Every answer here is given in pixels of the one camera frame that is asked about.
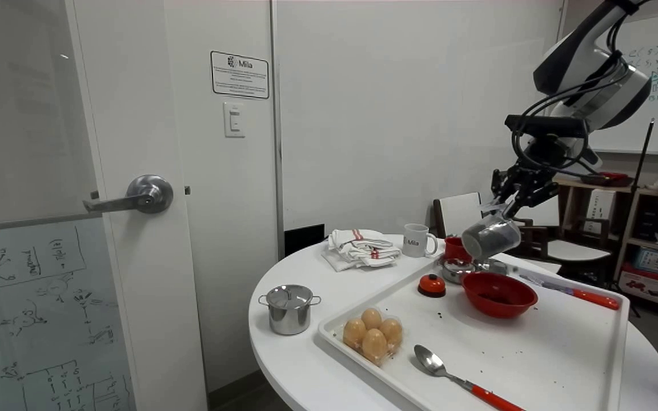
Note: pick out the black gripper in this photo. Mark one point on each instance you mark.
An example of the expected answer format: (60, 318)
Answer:
(533, 180)

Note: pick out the grey metal cup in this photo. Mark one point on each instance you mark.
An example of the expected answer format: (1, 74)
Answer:
(493, 238)

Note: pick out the small metal bowl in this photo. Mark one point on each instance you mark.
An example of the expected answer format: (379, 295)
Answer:
(456, 268)
(495, 265)

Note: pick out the red plastic bowl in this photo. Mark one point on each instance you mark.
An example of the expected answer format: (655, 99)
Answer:
(502, 295)

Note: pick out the chair with white back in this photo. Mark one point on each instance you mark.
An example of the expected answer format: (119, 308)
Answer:
(550, 219)
(463, 214)

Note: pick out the white chair seat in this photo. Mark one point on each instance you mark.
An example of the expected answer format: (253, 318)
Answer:
(577, 251)

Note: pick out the red plastic cup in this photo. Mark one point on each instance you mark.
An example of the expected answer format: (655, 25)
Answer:
(454, 251)

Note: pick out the red flat object on shelf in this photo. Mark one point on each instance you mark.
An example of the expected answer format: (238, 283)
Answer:
(606, 180)

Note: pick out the white mug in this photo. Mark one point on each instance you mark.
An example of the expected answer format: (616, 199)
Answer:
(418, 240)

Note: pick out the orange round lid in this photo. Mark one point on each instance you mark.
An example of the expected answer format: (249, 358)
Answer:
(432, 286)

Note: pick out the black thin pole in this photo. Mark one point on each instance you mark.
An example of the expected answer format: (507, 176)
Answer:
(639, 184)

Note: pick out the wooden shelf unit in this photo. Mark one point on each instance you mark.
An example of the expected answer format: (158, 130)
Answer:
(657, 230)

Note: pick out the white plastic tray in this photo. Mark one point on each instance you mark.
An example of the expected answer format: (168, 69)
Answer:
(542, 358)

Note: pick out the red and white box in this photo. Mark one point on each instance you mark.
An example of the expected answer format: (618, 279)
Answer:
(657, 286)

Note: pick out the white cloth with red stripes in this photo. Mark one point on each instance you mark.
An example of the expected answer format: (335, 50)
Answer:
(359, 248)

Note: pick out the round bread bun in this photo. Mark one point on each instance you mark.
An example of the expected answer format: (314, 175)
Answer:
(373, 317)
(355, 333)
(376, 347)
(391, 333)

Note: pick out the steel pot lid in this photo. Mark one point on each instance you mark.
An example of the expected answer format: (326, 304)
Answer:
(288, 293)

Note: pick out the small steel pot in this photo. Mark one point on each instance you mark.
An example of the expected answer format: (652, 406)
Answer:
(288, 317)

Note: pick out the white door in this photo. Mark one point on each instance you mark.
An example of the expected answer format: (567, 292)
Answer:
(216, 230)

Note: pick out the white paper door sign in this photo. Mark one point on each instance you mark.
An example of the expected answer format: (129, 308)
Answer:
(238, 74)

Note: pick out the whiteboard panel with scribbles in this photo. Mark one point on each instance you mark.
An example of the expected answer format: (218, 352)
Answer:
(40, 320)

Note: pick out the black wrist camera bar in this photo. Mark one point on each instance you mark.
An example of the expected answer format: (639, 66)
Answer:
(547, 127)

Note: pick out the black box by wall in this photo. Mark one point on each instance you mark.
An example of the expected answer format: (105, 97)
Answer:
(305, 238)

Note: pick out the white light switch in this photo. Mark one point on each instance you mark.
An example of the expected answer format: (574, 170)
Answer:
(233, 120)

